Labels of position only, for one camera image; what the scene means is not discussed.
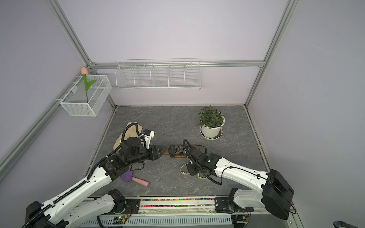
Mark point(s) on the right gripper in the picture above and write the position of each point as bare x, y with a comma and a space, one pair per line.
190, 171

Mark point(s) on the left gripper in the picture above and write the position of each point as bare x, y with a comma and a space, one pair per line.
155, 154

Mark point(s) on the chunky black watch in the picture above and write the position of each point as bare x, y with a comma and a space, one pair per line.
172, 150

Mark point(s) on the slim black watch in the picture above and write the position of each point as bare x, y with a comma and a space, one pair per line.
180, 150

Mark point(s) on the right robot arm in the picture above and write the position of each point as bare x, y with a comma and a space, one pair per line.
276, 193

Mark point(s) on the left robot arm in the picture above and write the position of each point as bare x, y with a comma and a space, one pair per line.
65, 210

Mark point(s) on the beige watch right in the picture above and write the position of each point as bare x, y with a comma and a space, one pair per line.
201, 177

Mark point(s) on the wooden watch stand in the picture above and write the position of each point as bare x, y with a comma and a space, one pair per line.
177, 156

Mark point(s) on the beige work glove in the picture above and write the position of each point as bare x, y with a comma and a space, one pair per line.
131, 132

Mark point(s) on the purple pink brush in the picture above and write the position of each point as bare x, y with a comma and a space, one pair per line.
128, 176

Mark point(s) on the potted green plant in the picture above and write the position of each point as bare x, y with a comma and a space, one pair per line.
211, 122

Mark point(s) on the white mesh box basket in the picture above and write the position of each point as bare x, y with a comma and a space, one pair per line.
74, 101

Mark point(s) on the artificial pink tulip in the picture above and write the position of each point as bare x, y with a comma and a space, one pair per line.
87, 84

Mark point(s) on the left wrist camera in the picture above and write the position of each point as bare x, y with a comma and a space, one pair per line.
147, 136

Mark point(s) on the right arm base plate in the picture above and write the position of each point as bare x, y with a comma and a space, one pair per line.
225, 205

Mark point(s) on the white vented cable duct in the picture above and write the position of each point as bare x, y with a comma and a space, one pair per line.
159, 221

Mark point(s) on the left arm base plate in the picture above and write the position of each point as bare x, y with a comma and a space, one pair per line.
127, 206

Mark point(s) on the white wire shelf basket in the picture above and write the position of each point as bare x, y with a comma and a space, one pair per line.
158, 74

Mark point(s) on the aluminium frame profiles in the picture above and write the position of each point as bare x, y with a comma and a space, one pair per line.
19, 149

